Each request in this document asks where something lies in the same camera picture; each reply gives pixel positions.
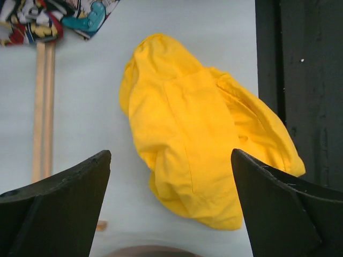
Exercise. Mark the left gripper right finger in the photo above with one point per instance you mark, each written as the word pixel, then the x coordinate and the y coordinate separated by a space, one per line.
pixel 286 215

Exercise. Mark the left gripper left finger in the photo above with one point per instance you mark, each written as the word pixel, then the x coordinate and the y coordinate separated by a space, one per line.
pixel 58 215

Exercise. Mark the yellow shorts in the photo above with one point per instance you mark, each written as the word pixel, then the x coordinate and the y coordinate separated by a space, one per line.
pixel 186 119

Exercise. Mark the comic print shorts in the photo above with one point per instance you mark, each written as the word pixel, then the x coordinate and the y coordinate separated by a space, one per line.
pixel 32 21

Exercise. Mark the wooden clothes rack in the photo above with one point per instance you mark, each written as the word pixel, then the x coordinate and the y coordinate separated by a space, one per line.
pixel 42 152

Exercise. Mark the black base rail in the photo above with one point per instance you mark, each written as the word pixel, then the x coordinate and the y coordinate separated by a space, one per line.
pixel 299 56

